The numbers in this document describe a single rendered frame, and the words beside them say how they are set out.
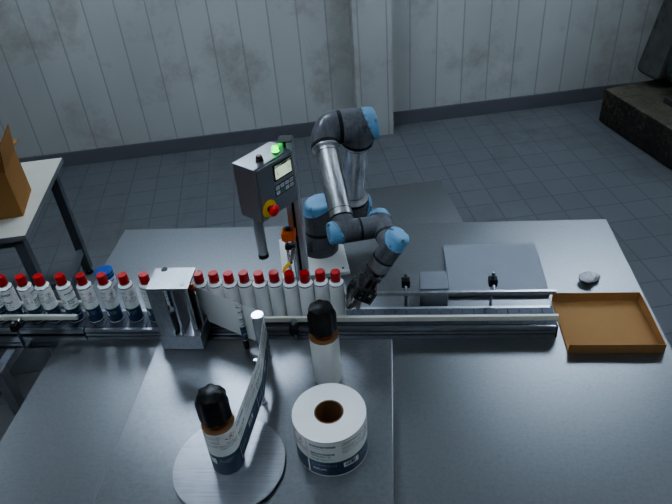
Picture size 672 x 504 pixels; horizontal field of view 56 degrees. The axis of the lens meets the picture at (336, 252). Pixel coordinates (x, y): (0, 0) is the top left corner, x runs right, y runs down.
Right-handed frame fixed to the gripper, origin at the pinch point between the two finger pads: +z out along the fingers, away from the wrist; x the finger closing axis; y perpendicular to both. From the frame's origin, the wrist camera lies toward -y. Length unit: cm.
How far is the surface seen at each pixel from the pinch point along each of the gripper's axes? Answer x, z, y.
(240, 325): -32.4, 12.5, 15.9
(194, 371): -40, 29, 26
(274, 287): -26.4, 3.2, 2.9
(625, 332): 85, -37, 4
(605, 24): 179, -72, -376
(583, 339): 72, -30, 7
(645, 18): 207, -89, -383
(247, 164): -51, -33, -2
